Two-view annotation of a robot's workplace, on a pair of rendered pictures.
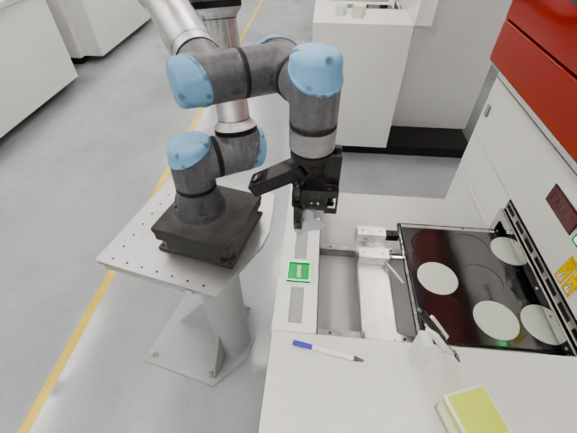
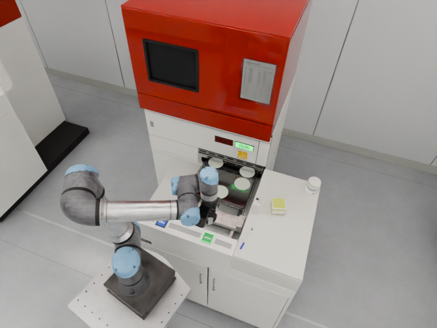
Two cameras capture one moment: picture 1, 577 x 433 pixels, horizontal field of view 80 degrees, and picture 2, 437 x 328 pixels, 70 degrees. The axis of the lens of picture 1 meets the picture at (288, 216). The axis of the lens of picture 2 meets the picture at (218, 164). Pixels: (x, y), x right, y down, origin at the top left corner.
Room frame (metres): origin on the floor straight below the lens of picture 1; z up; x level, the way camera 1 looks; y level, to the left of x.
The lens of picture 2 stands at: (0.26, 0.75, 2.40)
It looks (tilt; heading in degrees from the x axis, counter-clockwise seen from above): 47 degrees down; 283
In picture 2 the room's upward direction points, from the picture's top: 2 degrees clockwise
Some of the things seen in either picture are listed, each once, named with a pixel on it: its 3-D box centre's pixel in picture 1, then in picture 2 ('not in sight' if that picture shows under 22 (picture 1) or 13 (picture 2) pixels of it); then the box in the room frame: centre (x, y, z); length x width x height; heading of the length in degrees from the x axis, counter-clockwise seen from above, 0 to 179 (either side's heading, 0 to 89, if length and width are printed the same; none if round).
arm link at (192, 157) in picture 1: (193, 161); (127, 263); (0.77, 0.26, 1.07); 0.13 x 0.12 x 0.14; 116
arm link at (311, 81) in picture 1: (313, 88); (208, 181); (0.49, -0.04, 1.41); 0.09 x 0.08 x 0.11; 26
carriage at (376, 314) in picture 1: (373, 286); (212, 216); (0.51, -0.22, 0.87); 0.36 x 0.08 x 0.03; 175
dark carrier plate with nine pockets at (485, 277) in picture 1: (481, 281); (225, 179); (0.50, -0.49, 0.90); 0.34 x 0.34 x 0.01; 85
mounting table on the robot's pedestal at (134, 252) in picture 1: (203, 239); (136, 297); (0.77, 0.29, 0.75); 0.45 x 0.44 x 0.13; 72
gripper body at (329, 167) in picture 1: (314, 177); (209, 202); (0.48, -0.05, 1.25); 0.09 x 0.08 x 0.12; 85
